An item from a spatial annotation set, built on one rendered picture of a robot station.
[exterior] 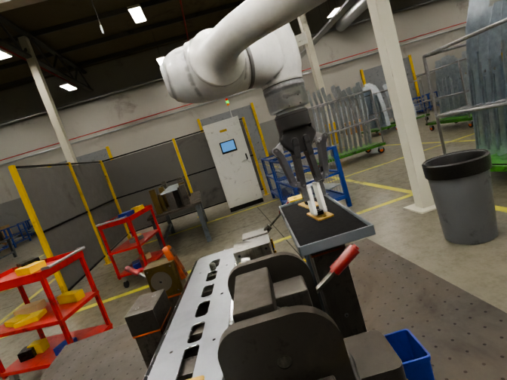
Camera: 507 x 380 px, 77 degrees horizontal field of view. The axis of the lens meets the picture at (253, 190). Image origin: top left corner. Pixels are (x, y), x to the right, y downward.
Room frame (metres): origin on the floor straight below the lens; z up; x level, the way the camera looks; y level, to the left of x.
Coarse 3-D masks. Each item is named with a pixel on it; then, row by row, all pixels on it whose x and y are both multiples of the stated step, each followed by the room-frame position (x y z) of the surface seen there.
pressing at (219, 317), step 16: (208, 256) 1.17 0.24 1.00; (224, 256) 1.11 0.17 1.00; (192, 272) 1.05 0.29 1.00; (208, 272) 1.00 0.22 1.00; (224, 272) 0.96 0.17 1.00; (192, 288) 0.91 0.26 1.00; (224, 288) 0.84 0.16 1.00; (192, 304) 0.81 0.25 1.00; (224, 304) 0.75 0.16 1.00; (176, 320) 0.74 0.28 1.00; (192, 320) 0.72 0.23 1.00; (208, 320) 0.70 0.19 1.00; (224, 320) 0.67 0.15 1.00; (176, 336) 0.67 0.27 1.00; (208, 336) 0.63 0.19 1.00; (160, 352) 0.63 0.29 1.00; (176, 352) 0.61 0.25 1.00; (208, 352) 0.58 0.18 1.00; (160, 368) 0.57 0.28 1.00; (176, 368) 0.56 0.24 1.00; (208, 368) 0.53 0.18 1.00
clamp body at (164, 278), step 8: (152, 264) 1.09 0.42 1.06; (160, 264) 1.06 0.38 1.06; (168, 264) 1.05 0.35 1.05; (144, 272) 1.05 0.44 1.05; (152, 272) 1.05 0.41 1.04; (160, 272) 1.05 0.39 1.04; (168, 272) 1.05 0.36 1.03; (176, 272) 1.05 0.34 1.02; (152, 280) 1.05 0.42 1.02; (160, 280) 1.05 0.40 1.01; (168, 280) 1.05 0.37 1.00; (176, 280) 1.05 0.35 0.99; (184, 280) 1.10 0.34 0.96; (152, 288) 1.05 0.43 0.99; (160, 288) 1.05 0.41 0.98; (168, 288) 1.05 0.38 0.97; (176, 288) 1.05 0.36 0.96; (168, 296) 1.05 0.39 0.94; (176, 296) 1.05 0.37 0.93; (176, 304) 1.06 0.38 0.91
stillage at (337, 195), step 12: (288, 156) 5.74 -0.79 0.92; (336, 156) 4.63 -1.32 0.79; (336, 168) 4.68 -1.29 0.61; (276, 180) 5.67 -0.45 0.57; (312, 180) 4.58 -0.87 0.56; (300, 192) 5.23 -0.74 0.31; (312, 192) 4.94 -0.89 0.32; (336, 192) 5.00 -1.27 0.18; (348, 192) 4.63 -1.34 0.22; (348, 204) 4.63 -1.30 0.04
